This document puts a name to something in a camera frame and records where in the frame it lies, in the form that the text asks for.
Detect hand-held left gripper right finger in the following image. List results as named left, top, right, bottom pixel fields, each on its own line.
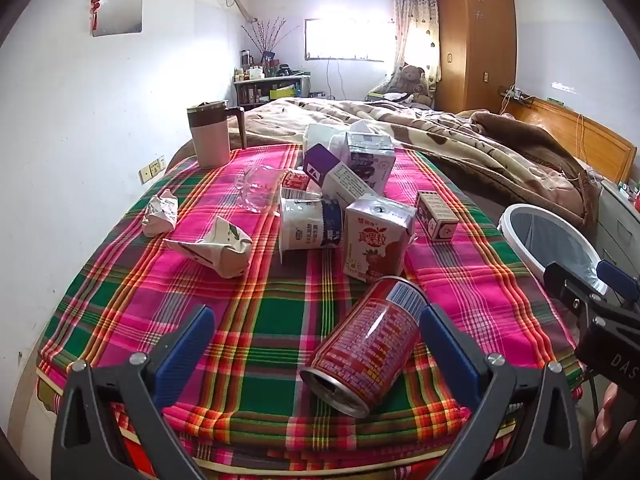
left=419, top=304, right=586, bottom=480

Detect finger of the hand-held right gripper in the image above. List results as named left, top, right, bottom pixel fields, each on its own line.
left=596, top=259, right=640, bottom=306
left=543, top=261, right=608, bottom=331

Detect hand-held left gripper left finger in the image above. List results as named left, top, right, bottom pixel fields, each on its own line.
left=50, top=304, right=216, bottom=480

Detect white trash bin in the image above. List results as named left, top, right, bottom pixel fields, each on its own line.
left=497, top=203, right=610, bottom=296

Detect red drink can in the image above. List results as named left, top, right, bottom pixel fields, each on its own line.
left=299, top=275, right=427, bottom=418

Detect clear plastic bottle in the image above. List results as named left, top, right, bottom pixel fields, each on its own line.
left=234, top=164, right=286, bottom=216

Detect purple white medicine box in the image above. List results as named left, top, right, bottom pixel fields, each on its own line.
left=302, top=143, right=377, bottom=209

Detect purple milk carton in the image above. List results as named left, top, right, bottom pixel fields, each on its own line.
left=330, top=131, right=397, bottom=196

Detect person's right hand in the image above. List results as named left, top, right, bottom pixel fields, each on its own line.
left=590, top=382, right=640, bottom=461

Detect grey nightstand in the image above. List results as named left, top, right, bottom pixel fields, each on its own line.
left=595, top=180, right=640, bottom=271

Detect plaid cloth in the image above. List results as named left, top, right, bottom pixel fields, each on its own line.
left=35, top=144, right=586, bottom=480

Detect large crumpled paper cup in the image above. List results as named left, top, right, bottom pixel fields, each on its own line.
left=162, top=216, right=253, bottom=279

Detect red white strawberry milk carton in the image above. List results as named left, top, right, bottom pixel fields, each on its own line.
left=343, top=194, right=417, bottom=283

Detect small white box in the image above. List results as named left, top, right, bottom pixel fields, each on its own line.
left=415, top=191, right=459, bottom=243

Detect small crumpled paper cup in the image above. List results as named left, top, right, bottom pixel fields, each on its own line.
left=141, top=191, right=179, bottom=237

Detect wooden headboard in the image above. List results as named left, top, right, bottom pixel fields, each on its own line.
left=500, top=95, right=638, bottom=186

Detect brown patterned blanket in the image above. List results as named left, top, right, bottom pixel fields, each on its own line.
left=240, top=96, right=601, bottom=231

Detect white yogurt cup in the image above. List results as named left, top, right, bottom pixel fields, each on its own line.
left=278, top=196, right=344, bottom=251

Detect pink mug with brown lid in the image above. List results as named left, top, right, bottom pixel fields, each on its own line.
left=187, top=101, right=247, bottom=168

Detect brown teddy bear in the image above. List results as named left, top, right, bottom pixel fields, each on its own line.
left=395, top=64, right=433, bottom=106

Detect yellow tissue pack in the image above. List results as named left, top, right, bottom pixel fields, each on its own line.
left=303, top=121, right=381, bottom=153

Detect wooden wardrobe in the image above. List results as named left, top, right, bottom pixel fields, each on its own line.
left=436, top=0, right=517, bottom=113

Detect cluttered desk shelf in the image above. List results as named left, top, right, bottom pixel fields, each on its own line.
left=232, top=74, right=313, bottom=107

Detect patterned curtain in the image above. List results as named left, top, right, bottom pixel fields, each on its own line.
left=390, top=0, right=443, bottom=86

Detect dry branches in vase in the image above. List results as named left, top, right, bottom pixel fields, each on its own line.
left=241, top=17, right=301, bottom=61

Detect window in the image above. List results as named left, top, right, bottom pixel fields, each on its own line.
left=304, top=17, right=401, bottom=61

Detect wall socket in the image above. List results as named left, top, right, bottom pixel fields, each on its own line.
left=139, top=156, right=168, bottom=184

